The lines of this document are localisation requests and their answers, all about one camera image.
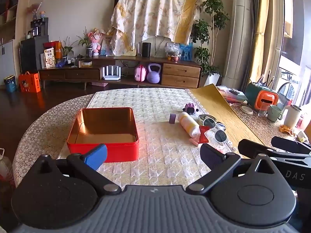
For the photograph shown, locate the floral cover cloth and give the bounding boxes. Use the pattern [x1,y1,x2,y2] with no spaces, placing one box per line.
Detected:
[107,0,202,56]

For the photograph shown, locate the blue picture card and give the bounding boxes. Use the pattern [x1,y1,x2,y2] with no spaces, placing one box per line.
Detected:
[179,43,193,61]

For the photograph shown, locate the red packet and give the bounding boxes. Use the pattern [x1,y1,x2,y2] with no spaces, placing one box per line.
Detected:
[198,126,209,143]

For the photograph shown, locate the tall green plant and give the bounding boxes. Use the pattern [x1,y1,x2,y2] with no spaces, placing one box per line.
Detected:
[191,0,230,78]

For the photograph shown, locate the clear snack bag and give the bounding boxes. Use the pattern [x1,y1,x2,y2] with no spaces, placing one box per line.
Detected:
[165,42,181,62]

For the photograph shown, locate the red tin box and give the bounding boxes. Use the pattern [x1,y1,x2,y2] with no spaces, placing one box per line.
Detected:
[67,107,140,163]

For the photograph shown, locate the cereal box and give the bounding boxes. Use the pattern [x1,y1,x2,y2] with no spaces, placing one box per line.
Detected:
[44,48,57,69]

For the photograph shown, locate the potted orchid plant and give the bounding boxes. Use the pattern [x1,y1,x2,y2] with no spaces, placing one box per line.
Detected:
[77,27,94,57]

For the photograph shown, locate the white and yellow bottle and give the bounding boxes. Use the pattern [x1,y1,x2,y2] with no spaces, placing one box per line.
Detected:
[177,112,200,137]

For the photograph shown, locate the white cup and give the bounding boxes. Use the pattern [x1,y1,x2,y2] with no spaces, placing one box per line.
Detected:
[283,104,302,128]

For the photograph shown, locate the yellow curtain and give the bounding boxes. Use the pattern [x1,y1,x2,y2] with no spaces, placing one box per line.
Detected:
[249,0,285,88]

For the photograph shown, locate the blue bin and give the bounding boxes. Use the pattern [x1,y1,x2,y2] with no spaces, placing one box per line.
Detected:
[3,75,18,93]

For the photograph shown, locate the orange gift box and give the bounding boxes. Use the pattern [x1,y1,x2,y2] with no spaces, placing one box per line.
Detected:
[19,71,41,93]

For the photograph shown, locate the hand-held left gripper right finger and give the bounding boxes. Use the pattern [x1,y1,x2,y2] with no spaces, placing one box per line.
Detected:
[186,143,276,196]

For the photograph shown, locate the white planter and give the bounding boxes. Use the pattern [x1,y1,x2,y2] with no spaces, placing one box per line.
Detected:
[206,73,221,86]

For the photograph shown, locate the wooden tv stand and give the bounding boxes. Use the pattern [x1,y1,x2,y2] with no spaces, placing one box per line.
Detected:
[39,55,203,89]

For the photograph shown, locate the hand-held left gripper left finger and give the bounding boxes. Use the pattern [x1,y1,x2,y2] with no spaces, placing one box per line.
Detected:
[31,144,122,196]

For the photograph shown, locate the quilted table mat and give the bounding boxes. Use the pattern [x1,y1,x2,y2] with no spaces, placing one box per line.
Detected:
[58,88,240,190]

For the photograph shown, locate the pile of plastic packets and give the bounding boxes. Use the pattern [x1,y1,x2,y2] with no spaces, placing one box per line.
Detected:
[216,85,248,105]

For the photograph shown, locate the black coffee machine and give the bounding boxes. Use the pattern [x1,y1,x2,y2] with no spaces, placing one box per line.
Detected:
[28,17,48,37]

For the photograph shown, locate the white framed sunglasses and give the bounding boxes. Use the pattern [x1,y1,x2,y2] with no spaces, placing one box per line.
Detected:
[202,118,230,142]

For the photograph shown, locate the pink dried flowers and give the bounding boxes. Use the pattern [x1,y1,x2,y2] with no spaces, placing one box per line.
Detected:
[26,0,49,21]

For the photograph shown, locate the purple kettlebell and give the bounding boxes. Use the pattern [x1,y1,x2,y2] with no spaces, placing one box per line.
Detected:
[146,63,161,83]

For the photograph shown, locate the pink doll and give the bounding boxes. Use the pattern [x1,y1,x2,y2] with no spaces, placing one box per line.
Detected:
[87,28,105,56]

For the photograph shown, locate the covered standing air conditioner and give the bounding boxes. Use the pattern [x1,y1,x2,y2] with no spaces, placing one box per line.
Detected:
[222,0,253,90]

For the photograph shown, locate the wall shelving cabinet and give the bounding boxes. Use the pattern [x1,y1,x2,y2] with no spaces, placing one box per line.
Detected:
[0,0,27,78]

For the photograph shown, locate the purple hedgehog toy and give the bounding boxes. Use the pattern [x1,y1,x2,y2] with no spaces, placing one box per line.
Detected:
[185,103,198,115]

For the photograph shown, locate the black cabinet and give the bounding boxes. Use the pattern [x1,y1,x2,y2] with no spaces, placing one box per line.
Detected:
[20,35,49,73]

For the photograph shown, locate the green mug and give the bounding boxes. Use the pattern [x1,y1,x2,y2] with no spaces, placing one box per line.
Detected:
[267,105,283,122]

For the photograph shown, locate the pink toy case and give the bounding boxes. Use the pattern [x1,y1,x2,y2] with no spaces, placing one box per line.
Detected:
[134,65,147,82]

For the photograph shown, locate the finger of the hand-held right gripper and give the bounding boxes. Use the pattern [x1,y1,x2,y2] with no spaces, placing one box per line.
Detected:
[238,139,311,161]
[271,136,311,154]

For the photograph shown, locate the white router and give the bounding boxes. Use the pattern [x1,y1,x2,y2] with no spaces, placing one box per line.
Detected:
[102,65,121,80]

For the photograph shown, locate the white plastic bag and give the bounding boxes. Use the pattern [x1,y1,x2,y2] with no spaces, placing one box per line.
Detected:
[0,148,15,195]

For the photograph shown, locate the clear glass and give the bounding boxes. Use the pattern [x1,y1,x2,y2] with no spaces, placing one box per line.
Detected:
[258,102,269,117]

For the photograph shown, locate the orange gift bag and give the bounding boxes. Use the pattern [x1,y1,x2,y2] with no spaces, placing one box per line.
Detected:
[44,41,63,59]

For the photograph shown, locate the white rounded panel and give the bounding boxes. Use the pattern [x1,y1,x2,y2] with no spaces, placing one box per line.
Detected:
[140,36,174,57]

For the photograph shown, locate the small potted plant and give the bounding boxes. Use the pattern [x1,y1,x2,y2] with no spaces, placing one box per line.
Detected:
[61,36,78,63]

